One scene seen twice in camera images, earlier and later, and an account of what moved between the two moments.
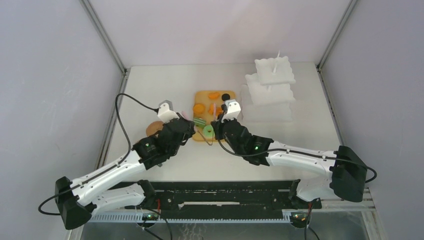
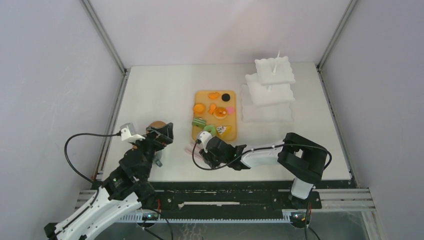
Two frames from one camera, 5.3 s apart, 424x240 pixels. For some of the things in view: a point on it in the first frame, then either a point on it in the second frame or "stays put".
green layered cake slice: (200, 122) stays put
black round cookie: (225, 96) stays put
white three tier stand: (268, 95) stays put
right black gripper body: (222, 135) -> (212, 159)
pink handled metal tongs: (215, 118) -> (197, 148)
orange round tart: (198, 108) stays put
